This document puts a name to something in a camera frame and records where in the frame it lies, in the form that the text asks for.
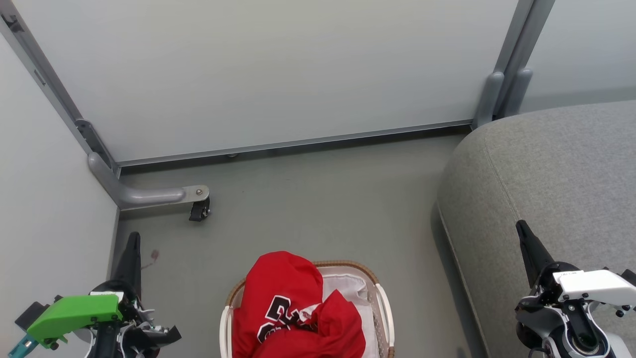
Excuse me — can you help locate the left teal cable connector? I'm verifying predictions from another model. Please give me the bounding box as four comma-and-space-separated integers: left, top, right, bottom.
7, 334, 38, 358

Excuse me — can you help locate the grey partition bottom rail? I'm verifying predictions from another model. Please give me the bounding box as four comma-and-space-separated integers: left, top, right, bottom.
117, 119, 474, 168

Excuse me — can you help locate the black caster wheel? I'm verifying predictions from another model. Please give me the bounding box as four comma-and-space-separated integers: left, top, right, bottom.
189, 197, 211, 222

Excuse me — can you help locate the grey metal partition foot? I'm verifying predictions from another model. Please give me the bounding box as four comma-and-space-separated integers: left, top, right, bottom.
88, 152, 210, 210

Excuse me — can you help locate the grey post with black brackets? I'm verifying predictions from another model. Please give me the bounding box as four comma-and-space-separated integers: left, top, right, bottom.
0, 10, 121, 176

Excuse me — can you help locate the grey rounded post sleeve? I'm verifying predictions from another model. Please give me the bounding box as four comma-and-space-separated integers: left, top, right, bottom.
504, 67, 534, 118
474, 71, 505, 129

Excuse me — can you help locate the red jersey with black print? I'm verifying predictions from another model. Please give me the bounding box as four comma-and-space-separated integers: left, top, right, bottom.
232, 290, 367, 358

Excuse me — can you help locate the grey double partition post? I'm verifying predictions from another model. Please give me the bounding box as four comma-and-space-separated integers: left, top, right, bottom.
489, 0, 556, 120

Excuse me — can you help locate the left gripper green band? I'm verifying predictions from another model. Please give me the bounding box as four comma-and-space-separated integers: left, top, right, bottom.
27, 231, 151, 349

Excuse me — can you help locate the plain red shirt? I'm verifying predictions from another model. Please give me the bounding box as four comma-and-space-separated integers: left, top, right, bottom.
245, 251, 324, 319

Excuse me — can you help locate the grey fabric sofa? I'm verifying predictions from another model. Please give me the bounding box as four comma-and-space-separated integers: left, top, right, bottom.
436, 99, 636, 358

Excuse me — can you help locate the wicker laundry basket white rim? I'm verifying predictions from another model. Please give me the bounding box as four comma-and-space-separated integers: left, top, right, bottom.
220, 260, 396, 358

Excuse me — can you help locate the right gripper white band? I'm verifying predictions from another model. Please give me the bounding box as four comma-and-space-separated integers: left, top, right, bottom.
515, 219, 636, 318

